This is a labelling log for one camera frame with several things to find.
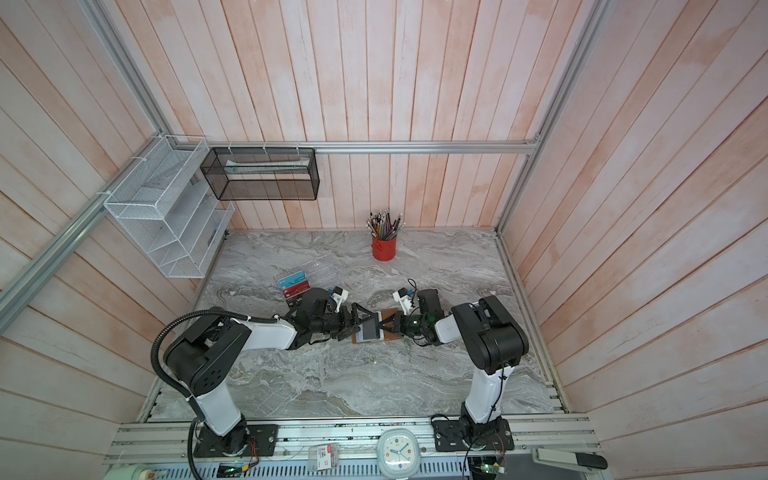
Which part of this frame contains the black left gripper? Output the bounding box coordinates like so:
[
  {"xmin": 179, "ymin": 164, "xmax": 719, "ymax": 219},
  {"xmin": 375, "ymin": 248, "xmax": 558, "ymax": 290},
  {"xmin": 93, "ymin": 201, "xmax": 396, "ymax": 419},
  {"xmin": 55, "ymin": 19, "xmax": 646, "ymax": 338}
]
[{"xmin": 311, "ymin": 303, "xmax": 375, "ymax": 341}]

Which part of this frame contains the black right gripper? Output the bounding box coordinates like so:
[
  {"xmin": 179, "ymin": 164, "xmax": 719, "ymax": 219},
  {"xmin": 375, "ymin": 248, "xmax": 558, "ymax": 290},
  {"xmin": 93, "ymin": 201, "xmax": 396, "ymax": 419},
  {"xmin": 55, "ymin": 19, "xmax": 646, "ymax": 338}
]
[{"xmin": 379, "ymin": 310, "xmax": 429, "ymax": 336}]

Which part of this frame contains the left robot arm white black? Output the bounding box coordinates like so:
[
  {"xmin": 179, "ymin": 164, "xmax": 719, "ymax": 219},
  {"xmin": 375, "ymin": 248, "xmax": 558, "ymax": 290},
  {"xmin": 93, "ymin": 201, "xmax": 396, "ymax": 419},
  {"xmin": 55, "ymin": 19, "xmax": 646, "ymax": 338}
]
[{"xmin": 151, "ymin": 288, "xmax": 379, "ymax": 438}]

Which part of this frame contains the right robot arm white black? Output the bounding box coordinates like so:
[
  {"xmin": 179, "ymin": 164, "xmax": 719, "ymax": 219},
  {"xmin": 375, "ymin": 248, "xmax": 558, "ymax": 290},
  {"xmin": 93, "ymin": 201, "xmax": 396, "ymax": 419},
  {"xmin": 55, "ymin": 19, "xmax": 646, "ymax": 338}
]
[{"xmin": 377, "ymin": 289, "xmax": 530, "ymax": 426}]

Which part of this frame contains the clear acrylic card display stand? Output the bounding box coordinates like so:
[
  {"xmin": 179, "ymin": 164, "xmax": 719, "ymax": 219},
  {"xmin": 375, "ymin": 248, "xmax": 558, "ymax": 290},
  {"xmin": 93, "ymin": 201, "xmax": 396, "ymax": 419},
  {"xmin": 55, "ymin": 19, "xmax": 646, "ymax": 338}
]
[{"xmin": 274, "ymin": 254, "xmax": 344, "ymax": 307}]

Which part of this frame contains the red VIP card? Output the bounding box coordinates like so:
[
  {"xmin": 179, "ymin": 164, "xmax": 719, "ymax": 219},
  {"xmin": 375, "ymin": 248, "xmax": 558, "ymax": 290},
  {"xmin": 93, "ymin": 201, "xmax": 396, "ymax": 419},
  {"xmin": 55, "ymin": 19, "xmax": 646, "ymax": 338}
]
[{"xmin": 282, "ymin": 280, "xmax": 310, "ymax": 299}]

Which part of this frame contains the red metal pencil bucket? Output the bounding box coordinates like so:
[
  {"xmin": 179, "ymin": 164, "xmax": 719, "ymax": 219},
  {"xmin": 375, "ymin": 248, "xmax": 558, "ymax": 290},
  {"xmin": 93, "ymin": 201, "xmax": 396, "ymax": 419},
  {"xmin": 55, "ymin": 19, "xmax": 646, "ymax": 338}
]
[{"xmin": 372, "ymin": 237, "xmax": 397, "ymax": 262}]

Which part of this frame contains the bundle of coloured pencils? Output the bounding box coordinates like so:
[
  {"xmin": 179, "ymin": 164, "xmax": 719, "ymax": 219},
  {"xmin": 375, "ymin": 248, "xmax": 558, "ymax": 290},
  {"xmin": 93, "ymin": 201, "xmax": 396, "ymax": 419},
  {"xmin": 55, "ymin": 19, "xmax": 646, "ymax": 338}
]
[{"xmin": 366, "ymin": 209, "xmax": 404, "ymax": 241}]

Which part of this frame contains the white analog clock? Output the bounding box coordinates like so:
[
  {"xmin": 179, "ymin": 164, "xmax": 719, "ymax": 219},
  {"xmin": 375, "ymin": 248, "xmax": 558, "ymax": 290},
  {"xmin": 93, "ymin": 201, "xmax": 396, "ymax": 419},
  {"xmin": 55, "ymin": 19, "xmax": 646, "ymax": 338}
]
[{"xmin": 377, "ymin": 428, "xmax": 421, "ymax": 479}]

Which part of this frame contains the small red white box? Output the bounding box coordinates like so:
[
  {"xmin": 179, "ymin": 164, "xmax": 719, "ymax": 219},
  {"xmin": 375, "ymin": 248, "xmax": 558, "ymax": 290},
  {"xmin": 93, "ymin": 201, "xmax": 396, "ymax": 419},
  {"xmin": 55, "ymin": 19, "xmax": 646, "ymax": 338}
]
[{"xmin": 308, "ymin": 443, "xmax": 340, "ymax": 473}]

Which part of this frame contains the green circuit board right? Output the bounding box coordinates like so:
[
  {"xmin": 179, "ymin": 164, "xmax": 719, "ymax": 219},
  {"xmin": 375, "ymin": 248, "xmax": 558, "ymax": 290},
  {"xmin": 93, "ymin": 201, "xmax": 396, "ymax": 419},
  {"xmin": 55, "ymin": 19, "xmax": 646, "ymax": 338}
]
[{"xmin": 467, "ymin": 456, "xmax": 506, "ymax": 480}]

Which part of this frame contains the green circuit board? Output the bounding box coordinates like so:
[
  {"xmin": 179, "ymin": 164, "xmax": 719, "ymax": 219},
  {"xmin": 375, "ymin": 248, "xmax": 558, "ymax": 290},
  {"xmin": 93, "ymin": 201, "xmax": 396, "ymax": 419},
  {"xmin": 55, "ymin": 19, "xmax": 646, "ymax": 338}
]
[
  {"xmin": 216, "ymin": 463, "xmax": 250, "ymax": 479},
  {"xmin": 467, "ymin": 456, "xmax": 506, "ymax": 480}
]

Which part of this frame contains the green circuit board left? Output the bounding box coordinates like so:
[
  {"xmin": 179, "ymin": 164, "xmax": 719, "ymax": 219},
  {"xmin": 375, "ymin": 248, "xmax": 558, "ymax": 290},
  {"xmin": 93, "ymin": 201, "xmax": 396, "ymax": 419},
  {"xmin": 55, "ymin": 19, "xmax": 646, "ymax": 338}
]
[{"xmin": 216, "ymin": 463, "xmax": 250, "ymax": 479}]

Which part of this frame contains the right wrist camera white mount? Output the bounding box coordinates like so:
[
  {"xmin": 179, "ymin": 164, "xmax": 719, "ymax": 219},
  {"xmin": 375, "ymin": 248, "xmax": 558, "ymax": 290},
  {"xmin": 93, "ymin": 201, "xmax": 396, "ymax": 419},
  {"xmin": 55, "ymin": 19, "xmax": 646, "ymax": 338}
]
[{"xmin": 392, "ymin": 278, "xmax": 419, "ymax": 315}]

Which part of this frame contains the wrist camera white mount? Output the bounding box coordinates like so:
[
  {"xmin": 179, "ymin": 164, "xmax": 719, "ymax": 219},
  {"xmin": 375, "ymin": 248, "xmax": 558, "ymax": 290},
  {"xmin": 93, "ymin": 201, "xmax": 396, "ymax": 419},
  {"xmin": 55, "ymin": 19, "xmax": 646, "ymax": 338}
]
[
  {"xmin": 330, "ymin": 286, "xmax": 349, "ymax": 313},
  {"xmin": 392, "ymin": 278, "xmax": 419, "ymax": 315}
]

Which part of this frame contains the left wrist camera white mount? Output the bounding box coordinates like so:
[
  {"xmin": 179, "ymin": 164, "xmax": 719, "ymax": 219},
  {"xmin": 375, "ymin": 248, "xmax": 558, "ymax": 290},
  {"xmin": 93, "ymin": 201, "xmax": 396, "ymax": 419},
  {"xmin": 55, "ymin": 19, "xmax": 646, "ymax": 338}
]
[{"xmin": 330, "ymin": 286, "xmax": 349, "ymax": 313}]

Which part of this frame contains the black corrugated cable hose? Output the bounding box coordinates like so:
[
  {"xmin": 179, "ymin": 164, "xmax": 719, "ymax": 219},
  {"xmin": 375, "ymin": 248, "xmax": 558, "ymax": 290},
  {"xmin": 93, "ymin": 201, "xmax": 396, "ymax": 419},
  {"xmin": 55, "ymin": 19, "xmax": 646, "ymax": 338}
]
[{"xmin": 149, "ymin": 307, "xmax": 280, "ymax": 480}]

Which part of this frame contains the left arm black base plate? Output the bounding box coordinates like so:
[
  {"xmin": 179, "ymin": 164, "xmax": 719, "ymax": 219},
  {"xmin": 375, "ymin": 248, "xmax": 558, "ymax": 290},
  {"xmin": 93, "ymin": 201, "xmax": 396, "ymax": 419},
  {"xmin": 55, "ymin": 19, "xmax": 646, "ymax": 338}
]
[{"xmin": 192, "ymin": 424, "xmax": 279, "ymax": 458}]

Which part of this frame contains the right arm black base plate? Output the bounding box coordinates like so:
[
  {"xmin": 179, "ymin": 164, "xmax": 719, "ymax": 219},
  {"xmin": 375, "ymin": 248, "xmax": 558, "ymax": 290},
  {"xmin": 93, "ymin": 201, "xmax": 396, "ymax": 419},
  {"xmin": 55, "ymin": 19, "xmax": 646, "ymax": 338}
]
[{"xmin": 430, "ymin": 415, "xmax": 515, "ymax": 453}]

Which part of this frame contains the black mesh wall basket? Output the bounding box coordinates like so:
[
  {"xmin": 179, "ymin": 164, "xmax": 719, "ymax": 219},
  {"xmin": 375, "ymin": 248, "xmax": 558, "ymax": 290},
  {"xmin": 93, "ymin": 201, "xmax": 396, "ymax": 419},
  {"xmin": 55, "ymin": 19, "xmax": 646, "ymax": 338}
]
[{"xmin": 201, "ymin": 147, "xmax": 320, "ymax": 201}]

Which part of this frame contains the aluminium mounting rail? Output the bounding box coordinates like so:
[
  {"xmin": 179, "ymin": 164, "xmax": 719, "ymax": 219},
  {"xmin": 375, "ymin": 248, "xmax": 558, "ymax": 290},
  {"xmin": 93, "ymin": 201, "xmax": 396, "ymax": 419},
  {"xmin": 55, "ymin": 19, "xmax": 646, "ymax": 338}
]
[{"xmin": 104, "ymin": 414, "xmax": 602, "ymax": 479}]

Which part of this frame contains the white wire mesh shelf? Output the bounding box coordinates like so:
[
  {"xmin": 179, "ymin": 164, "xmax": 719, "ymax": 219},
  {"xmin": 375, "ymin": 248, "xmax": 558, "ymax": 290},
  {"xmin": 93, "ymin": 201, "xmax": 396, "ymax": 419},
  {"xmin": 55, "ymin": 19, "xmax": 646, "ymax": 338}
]
[{"xmin": 104, "ymin": 135, "xmax": 235, "ymax": 279}]

